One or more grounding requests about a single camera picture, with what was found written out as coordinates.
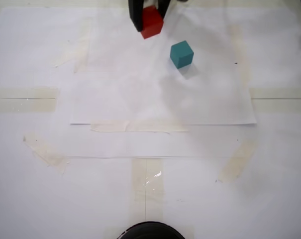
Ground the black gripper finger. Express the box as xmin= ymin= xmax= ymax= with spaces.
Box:
xmin=156 ymin=0 xmax=172 ymax=19
xmin=128 ymin=0 xmax=146 ymax=33

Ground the red cube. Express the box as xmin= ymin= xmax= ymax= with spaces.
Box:
xmin=140 ymin=6 xmax=164 ymax=40

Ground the blue-green cube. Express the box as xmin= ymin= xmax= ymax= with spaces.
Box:
xmin=170 ymin=40 xmax=195 ymax=70

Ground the white paper sheet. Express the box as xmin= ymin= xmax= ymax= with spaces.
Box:
xmin=69 ymin=23 xmax=257 ymax=126

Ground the large white paper underlay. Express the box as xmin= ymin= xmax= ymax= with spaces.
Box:
xmin=0 ymin=7 xmax=298 ymax=159

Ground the black round stand base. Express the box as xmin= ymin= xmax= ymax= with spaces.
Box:
xmin=117 ymin=221 xmax=186 ymax=239

